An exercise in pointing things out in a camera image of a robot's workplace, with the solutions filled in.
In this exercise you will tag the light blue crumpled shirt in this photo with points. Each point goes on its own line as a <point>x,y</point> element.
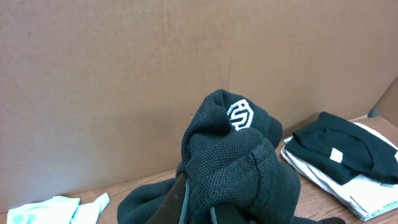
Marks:
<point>59,210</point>

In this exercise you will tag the folded black shirt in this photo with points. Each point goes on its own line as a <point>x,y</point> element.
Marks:
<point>342,150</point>

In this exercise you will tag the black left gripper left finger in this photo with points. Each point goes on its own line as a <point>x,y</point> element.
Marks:
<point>173,209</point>

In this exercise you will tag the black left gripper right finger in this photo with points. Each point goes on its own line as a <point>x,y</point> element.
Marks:
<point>226,213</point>

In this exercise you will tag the folded beige garment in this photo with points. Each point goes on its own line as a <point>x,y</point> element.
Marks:
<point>365,197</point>

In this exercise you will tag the black mesh shirt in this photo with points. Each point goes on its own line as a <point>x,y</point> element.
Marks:
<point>228,156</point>

